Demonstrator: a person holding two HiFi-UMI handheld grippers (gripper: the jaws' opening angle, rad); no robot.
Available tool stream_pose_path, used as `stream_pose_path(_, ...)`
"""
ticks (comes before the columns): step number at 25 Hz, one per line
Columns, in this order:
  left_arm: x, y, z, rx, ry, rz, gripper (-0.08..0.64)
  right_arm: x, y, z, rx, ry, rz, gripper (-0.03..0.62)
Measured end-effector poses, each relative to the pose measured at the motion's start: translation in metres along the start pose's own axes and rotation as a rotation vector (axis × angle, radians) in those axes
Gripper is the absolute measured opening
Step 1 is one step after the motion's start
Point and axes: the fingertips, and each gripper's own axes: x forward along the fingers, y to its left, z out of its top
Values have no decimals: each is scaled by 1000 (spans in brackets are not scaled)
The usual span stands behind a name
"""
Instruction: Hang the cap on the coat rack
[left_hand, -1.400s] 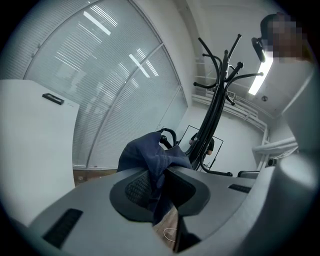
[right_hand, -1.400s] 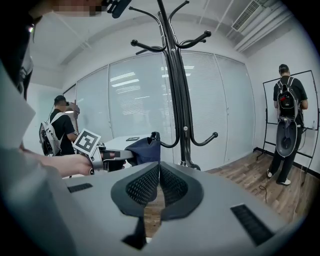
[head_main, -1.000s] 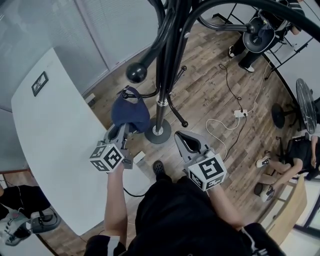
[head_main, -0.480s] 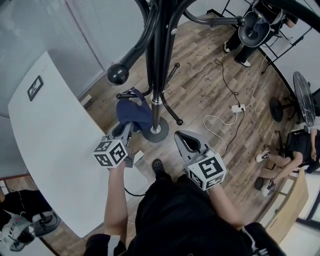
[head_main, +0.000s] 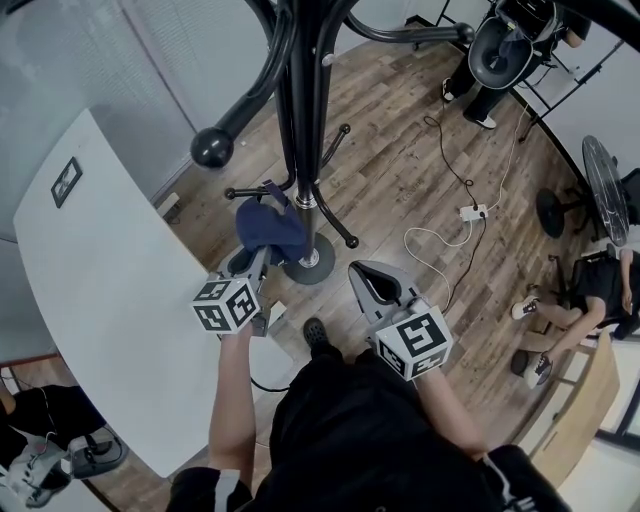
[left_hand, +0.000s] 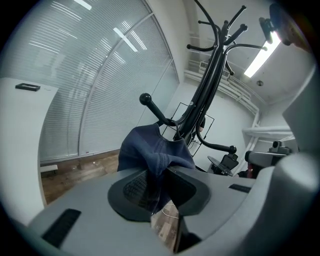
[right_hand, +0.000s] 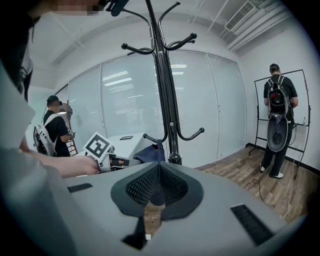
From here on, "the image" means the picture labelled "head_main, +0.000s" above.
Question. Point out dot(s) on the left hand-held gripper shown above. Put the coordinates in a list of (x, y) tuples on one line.
[(227, 305)]

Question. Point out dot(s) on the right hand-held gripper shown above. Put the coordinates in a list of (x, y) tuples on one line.
[(412, 342)]

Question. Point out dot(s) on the dark blue cloth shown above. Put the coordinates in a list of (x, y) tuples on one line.
[(270, 227)]

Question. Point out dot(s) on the black metal coat rack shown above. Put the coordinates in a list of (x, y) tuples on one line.
[(302, 125)]

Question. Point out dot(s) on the person's right forearm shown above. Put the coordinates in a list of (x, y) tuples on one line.
[(450, 415)]

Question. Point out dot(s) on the person's left forearm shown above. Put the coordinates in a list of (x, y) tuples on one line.
[(232, 400)]

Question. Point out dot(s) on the person's black shoe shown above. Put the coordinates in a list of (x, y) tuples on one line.
[(315, 332)]

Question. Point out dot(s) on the white power strip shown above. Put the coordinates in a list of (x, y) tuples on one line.
[(472, 212)]

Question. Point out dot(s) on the white table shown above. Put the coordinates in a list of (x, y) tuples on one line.
[(110, 300)]

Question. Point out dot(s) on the person's black clothing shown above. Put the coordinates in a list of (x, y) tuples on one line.
[(350, 440)]

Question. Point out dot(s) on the black framed marker card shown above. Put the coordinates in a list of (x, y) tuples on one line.
[(66, 182)]

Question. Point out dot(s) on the light wooden cabinet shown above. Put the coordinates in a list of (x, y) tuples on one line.
[(590, 400)]

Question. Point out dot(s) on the round black marble table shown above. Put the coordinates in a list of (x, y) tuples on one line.
[(607, 190)]

